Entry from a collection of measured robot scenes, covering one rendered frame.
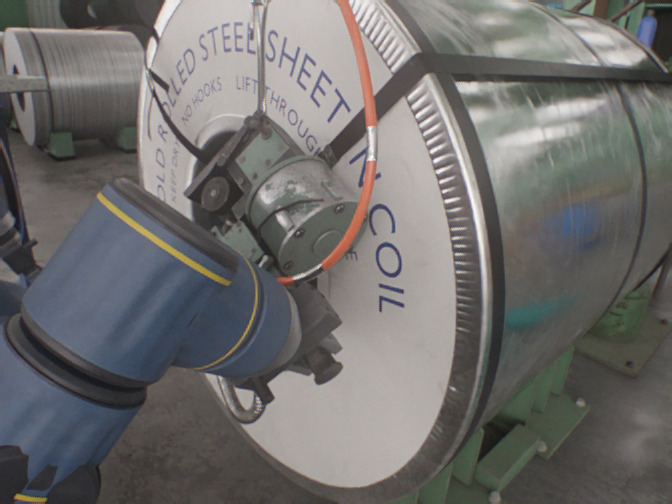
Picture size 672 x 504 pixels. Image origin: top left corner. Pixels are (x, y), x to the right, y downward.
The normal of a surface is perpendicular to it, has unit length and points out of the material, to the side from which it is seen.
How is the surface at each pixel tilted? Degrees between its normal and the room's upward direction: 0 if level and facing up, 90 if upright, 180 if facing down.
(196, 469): 0
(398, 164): 90
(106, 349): 78
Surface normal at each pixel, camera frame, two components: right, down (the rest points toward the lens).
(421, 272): -0.74, 0.24
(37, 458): 0.47, 0.22
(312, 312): -0.33, -0.35
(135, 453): 0.04, -0.92
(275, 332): 0.89, 0.18
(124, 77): 0.67, 0.13
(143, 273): 0.32, 0.11
